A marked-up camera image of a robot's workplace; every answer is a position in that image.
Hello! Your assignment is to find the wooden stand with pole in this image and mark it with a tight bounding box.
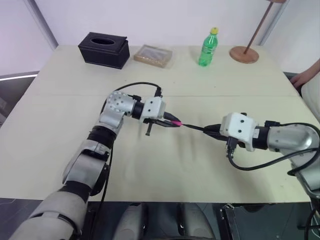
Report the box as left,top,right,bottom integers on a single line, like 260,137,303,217
229,0,287,65

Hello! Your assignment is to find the black tissue box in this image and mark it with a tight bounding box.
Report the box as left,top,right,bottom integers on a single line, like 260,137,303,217
77,31,131,70

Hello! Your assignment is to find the bystander bare hand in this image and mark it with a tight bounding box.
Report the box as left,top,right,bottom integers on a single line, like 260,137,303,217
290,70,311,89

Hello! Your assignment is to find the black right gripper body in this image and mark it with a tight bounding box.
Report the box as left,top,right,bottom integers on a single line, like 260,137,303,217
219,134,248,159

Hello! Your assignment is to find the bystander white clothing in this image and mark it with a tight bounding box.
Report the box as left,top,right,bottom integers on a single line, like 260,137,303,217
300,76,320,115

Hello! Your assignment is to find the black box under table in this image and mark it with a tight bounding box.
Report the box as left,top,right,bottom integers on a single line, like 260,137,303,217
219,203,315,240

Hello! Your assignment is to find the green plastic bottle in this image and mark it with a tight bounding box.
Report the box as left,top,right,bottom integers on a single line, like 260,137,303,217
198,27,220,68

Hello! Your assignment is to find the black marker pen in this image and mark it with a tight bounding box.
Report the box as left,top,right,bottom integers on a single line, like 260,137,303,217
181,123,210,133

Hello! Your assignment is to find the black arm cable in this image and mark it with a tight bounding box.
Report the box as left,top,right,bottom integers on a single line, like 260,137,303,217
99,81,164,210
226,146,320,177

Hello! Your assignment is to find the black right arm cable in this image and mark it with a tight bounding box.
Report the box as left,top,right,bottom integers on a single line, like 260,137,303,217
226,146,320,177

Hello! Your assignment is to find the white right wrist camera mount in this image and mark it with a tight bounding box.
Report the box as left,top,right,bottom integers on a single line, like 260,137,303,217
219,112,260,153

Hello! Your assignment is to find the clear plastic box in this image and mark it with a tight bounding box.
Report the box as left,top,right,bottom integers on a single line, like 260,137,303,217
133,44,174,68

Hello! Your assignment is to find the thin black cable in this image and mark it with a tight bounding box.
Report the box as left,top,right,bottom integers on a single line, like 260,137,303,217
297,206,320,240

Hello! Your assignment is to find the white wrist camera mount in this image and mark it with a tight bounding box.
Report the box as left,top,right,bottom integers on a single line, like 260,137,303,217
143,96,167,121
219,112,260,153

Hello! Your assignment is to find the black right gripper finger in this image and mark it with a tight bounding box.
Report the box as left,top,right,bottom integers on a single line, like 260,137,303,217
204,130,230,143
203,123,223,133

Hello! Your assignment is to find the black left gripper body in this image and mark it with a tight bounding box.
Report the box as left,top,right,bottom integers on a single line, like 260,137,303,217
143,116,166,137

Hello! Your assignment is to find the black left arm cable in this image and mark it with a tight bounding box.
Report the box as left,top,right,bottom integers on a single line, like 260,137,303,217
99,81,164,210

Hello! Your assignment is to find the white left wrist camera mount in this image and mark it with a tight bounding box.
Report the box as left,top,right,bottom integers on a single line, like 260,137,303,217
143,96,167,121

